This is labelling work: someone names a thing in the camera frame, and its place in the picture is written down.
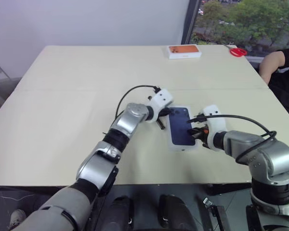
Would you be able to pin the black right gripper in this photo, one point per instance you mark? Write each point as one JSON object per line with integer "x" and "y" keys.
{"x": 204, "y": 138}

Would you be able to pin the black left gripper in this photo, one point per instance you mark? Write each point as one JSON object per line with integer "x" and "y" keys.
{"x": 163, "y": 113}

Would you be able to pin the white phone box lid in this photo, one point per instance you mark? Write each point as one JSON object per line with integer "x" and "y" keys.
{"x": 180, "y": 130}

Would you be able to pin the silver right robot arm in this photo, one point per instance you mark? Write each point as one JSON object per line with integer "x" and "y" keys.
{"x": 260, "y": 154}

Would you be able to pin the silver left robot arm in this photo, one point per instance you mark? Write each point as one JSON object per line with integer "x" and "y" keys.
{"x": 101, "y": 154}

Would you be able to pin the white box with orange phone print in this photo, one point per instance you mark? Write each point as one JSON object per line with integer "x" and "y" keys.
{"x": 183, "y": 51}

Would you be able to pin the dark rounded shape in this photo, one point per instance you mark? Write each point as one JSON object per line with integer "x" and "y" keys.
{"x": 175, "y": 214}
{"x": 121, "y": 214}

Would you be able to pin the black stand with silver clip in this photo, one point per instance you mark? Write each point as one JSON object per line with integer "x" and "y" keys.
{"x": 218, "y": 214}

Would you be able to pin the bystander black clothed body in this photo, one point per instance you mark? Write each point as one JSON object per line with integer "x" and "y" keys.
{"x": 286, "y": 91}

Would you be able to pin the white shoe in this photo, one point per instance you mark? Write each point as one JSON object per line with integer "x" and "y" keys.
{"x": 18, "y": 217}

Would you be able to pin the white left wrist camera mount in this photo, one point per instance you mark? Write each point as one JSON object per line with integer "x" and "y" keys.
{"x": 161, "y": 99}

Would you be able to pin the black table frame beam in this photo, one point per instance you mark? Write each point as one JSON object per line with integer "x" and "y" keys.
{"x": 228, "y": 188}
{"x": 26, "y": 190}

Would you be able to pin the dark window frame post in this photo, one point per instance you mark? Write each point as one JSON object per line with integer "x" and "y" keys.
{"x": 190, "y": 21}

